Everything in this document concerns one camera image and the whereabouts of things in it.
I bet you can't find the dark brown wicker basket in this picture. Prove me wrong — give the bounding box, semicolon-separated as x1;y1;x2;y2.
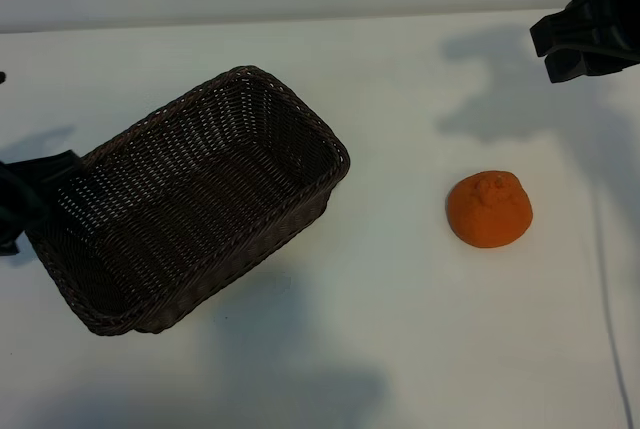
23;65;352;336

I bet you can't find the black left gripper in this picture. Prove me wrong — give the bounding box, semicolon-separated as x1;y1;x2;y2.
0;148;85;256

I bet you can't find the orange fruit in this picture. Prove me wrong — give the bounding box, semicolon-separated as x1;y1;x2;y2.
445;169;534;250

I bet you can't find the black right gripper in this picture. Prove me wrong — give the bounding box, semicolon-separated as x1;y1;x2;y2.
529;0;640;84

